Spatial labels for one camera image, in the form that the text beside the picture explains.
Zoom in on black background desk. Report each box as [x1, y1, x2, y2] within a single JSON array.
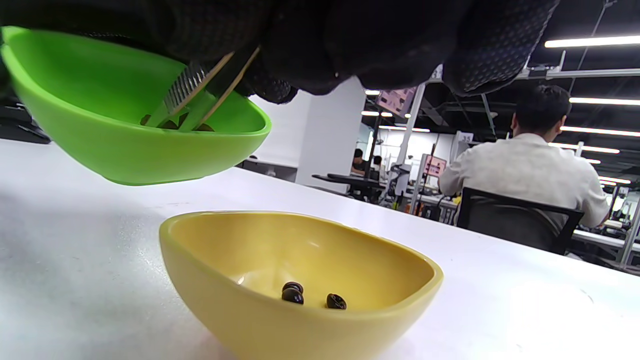
[[312, 173, 386, 201]]

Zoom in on person's right hand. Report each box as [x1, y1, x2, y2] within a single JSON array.
[[165, 0, 561, 104]]

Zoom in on row of ceiling light strips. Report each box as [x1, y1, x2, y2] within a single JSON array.
[[360, 35, 640, 187]]

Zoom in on yellow small dish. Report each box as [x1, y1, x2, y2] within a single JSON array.
[[159, 210, 445, 360]]

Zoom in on black mesh office chair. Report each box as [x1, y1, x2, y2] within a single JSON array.
[[456, 187, 586, 256]]

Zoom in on hanging pink screen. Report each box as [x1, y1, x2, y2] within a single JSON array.
[[375, 87, 417, 119]]

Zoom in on pink screen monitor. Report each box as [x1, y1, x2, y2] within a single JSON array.
[[424, 155, 448, 179]]

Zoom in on metal tweezers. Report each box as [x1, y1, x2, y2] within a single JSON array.
[[145, 46, 262, 132]]

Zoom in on green plastic dish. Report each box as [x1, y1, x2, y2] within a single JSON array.
[[1, 26, 273, 187]]

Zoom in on person's left hand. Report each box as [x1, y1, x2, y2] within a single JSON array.
[[0, 0, 189, 146]]

